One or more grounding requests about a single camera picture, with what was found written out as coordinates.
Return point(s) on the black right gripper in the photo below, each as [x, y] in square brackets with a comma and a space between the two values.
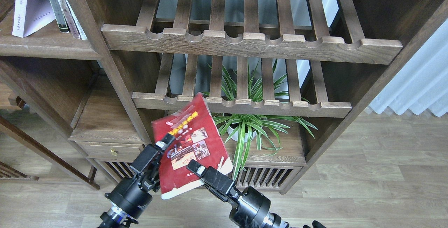
[250, 208]

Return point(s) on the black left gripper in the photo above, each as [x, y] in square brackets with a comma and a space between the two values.
[132, 195]

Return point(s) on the red cover book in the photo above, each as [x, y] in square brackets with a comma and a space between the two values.
[197, 138]

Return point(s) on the black yellow cover book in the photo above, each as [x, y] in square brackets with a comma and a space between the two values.
[60, 19]

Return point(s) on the white purple cover book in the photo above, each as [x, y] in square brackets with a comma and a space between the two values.
[30, 16]

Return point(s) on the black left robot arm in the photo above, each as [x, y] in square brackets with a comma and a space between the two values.
[112, 221]

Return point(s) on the white plant pot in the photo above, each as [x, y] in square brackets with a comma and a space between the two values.
[234, 133]

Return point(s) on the green spider plant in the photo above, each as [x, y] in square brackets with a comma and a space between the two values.
[259, 122]

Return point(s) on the dark wooden bookshelf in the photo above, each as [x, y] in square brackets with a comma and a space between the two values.
[323, 60]

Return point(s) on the upright white book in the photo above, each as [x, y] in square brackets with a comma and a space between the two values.
[77, 23]

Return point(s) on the dark wooden side furniture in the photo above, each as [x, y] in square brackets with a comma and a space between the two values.
[32, 151]

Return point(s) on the upright pale spine book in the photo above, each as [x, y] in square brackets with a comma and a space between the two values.
[69, 19]

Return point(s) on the white pleated curtain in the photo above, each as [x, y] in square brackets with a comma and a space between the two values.
[422, 84]

